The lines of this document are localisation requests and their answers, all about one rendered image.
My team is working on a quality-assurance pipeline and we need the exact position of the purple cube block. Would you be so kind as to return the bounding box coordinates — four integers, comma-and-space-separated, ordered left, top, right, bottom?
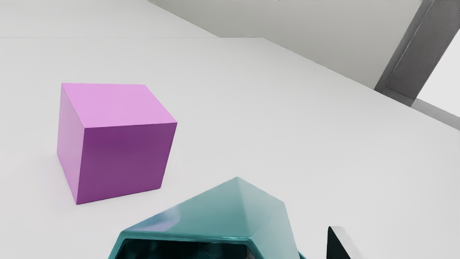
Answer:
57, 83, 178, 205

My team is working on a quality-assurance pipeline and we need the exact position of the teal faceted mug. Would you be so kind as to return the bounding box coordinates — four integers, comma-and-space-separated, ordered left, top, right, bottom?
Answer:
108, 176, 307, 259

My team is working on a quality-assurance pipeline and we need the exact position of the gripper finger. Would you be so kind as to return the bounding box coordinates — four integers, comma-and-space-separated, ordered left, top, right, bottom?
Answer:
326, 226, 367, 259

